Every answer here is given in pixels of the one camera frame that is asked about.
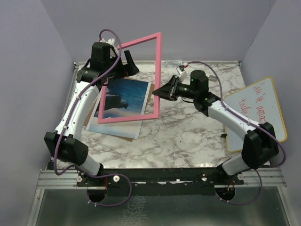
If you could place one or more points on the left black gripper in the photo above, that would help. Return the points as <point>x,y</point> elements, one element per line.
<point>125,69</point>

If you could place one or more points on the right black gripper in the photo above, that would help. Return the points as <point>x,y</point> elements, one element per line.
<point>169,90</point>

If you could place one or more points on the blue landscape photo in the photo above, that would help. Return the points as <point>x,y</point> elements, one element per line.
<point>124,97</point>

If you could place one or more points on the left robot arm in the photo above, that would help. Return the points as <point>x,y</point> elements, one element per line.
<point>64,142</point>

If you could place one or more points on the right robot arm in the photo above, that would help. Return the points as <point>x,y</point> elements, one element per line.
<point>259,142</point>

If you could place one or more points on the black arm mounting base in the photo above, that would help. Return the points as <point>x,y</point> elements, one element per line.
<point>160,181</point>

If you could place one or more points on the small label card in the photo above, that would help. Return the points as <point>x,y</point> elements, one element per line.
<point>171,64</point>

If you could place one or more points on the white marker eraser piece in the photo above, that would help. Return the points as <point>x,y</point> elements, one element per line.
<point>212,78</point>

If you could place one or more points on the yellow rimmed whiteboard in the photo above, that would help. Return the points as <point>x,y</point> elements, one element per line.
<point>259,102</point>

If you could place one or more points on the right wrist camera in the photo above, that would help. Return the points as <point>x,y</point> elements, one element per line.
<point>182,72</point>

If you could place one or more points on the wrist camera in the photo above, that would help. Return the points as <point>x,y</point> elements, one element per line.
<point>109,41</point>
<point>182,72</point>

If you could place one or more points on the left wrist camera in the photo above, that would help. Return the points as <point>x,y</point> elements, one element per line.
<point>109,41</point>

